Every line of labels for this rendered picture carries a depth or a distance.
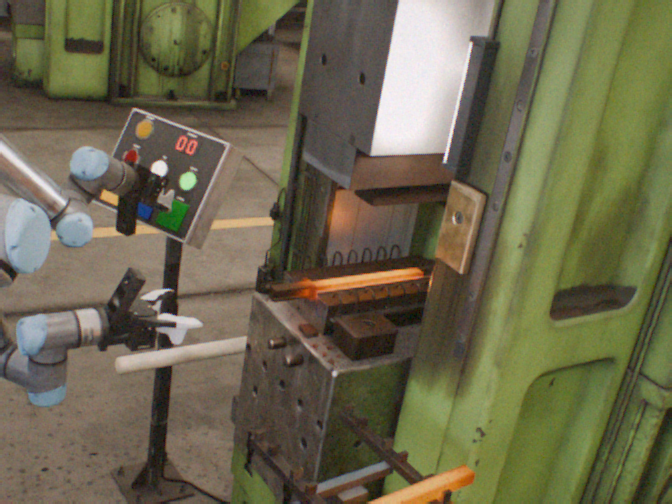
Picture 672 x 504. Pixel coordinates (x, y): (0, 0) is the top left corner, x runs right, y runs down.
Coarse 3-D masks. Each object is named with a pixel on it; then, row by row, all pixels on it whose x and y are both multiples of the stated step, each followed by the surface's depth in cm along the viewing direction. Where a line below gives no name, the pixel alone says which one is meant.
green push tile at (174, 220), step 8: (176, 200) 230; (176, 208) 229; (184, 208) 228; (160, 216) 230; (168, 216) 229; (176, 216) 229; (184, 216) 228; (160, 224) 230; (168, 224) 229; (176, 224) 228
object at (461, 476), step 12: (456, 468) 164; (468, 468) 164; (432, 480) 159; (444, 480) 160; (456, 480) 160; (468, 480) 163; (396, 492) 155; (408, 492) 155; (420, 492) 156; (432, 492) 157
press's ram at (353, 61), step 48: (336, 0) 186; (384, 0) 173; (432, 0) 173; (480, 0) 180; (336, 48) 188; (384, 48) 174; (432, 48) 178; (336, 96) 190; (384, 96) 177; (432, 96) 184; (384, 144) 183; (432, 144) 190
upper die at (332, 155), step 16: (320, 128) 196; (304, 144) 203; (320, 144) 197; (336, 144) 192; (352, 144) 188; (320, 160) 198; (336, 160) 192; (352, 160) 187; (368, 160) 189; (384, 160) 191; (400, 160) 194; (416, 160) 196; (432, 160) 199; (336, 176) 193; (352, 176) 188; (368, 176) 191; (384, 176) 193; (400, 176) 196; (416, 176) 198; (432, 176) 201; (448, 176) 203
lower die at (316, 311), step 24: (360, 264) 227; (384, 264) 229; (408, 264) 229; (432, 264) 232; (336, 288) 208; (360, 288) 211; (384, 288) 214; (408, 288) 216; (312, 312) 207; (336, 312) 203; (360, 312) 208
